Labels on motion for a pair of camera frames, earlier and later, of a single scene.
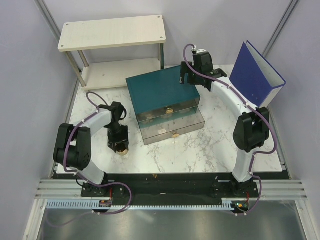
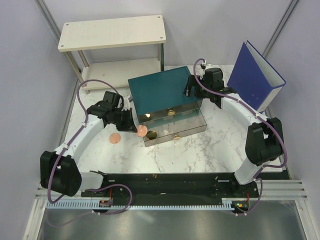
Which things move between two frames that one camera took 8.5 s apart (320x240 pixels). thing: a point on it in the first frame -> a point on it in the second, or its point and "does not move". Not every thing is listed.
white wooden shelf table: (77, 36) does not move
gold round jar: (122, 152) -> (151, 135)
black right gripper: (184, 67) -> (192, 82)
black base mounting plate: (167, 186) does not move
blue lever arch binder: (254, 77) does not move
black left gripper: (123, 138) -> (129, 125)
